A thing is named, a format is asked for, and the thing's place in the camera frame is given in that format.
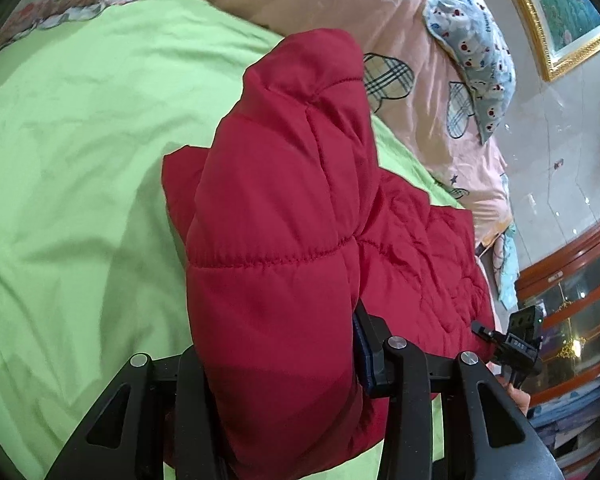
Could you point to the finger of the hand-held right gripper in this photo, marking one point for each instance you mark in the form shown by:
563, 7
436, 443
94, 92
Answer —
486, 331

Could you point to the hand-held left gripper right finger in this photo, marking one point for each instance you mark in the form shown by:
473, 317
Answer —
364, 360

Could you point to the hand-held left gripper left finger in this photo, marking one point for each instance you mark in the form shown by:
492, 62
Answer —
195, 390

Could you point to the red quilted coat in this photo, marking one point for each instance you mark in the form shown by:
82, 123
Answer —
280, 210

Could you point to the person's right hand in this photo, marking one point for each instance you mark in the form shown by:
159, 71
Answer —
519, 400

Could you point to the light blue cartoon cloth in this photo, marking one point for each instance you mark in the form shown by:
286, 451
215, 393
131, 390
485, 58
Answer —
505, 270

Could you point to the wooden glass cabinet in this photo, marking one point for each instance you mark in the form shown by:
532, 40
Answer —
580, 300

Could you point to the stack of folded blankets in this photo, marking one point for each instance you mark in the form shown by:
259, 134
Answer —
575, 425

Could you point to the green bed sheet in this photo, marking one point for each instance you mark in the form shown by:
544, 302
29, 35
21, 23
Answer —
80, 160

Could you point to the blue bear print pillow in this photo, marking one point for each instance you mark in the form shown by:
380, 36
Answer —
475, 50

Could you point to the gold framed picture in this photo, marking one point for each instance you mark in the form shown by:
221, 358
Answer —
560, 10

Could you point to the pink duvet with plaid hearts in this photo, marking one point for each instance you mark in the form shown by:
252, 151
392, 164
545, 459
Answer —
330, 0

